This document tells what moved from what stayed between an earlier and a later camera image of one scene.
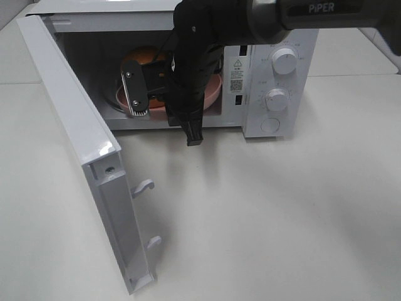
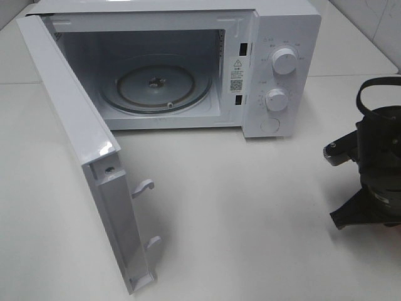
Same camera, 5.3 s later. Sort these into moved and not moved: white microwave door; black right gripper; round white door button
Moved: black right gripper
Not moved: round white door button; white microwave door
